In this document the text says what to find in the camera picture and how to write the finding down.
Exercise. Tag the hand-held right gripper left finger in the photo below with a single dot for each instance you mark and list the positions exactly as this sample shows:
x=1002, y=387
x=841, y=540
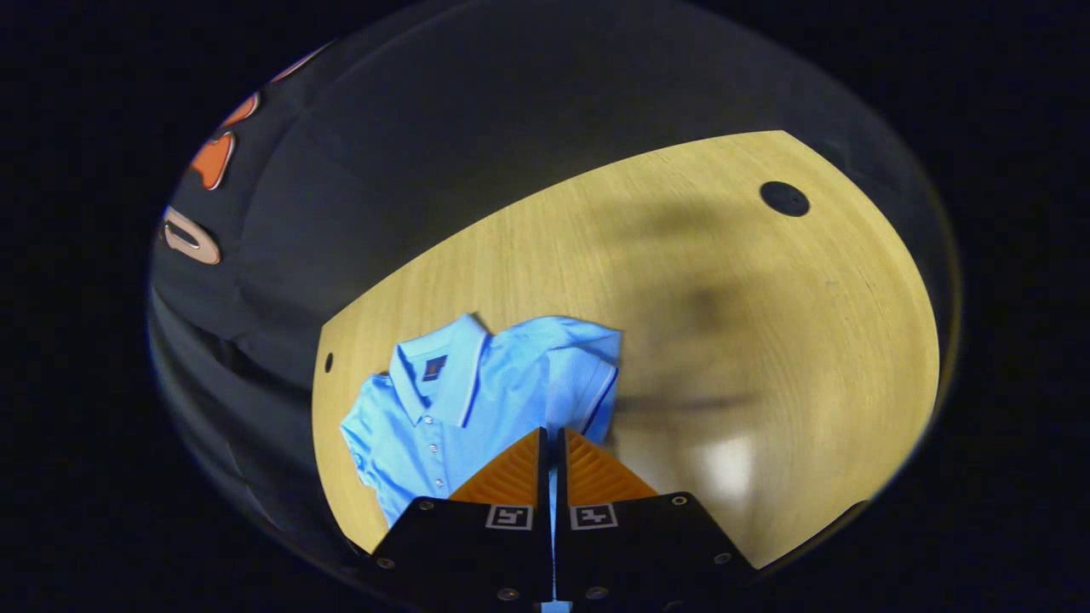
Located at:
x=477, y=553

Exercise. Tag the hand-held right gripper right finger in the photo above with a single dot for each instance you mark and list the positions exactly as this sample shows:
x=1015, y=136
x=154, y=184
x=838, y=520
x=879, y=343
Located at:
x=639, y=553

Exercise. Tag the light blue T-shirt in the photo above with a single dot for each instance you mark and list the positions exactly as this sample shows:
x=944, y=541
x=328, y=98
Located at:
x=477, y=400

